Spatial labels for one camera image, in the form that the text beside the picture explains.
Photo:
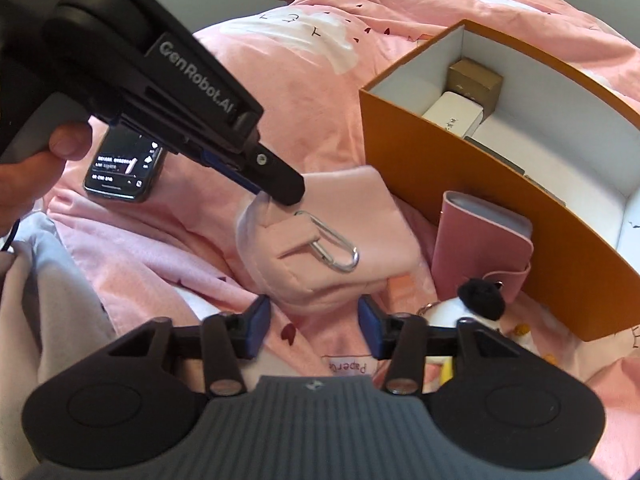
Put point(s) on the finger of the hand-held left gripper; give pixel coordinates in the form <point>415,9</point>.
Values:
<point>275,175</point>

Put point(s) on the white glasses case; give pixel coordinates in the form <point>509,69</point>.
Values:
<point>450,112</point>

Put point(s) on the pink printed blanket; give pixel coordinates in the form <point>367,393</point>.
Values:
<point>300,85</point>

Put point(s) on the small duck plush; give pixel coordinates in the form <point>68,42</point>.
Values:
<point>520,340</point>

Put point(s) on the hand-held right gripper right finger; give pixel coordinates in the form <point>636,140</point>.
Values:
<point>371,325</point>

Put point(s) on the small brown cardboard box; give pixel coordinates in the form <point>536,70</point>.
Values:
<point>475,85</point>

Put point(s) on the black smartphone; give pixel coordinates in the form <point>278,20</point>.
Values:
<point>120,175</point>

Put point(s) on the pink fleece cloth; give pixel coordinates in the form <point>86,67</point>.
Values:
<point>150,250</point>

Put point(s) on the light grey cloth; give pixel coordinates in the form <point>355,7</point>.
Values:
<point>45,310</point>

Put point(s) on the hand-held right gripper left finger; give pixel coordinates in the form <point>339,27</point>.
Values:
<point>261,325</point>

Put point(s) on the orange cardboard box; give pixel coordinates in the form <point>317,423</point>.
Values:
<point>450,160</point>

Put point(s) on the silver carabiner clip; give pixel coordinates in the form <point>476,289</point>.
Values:
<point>350,267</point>

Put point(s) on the person's left hand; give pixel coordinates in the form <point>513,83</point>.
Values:
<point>30,185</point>

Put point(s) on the pale pink fabric pouch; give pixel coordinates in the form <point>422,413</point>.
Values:
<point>350,200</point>

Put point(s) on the pink card holder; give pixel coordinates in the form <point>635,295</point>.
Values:
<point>470,240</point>

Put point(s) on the dark grey box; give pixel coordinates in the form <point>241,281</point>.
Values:
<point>492,152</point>

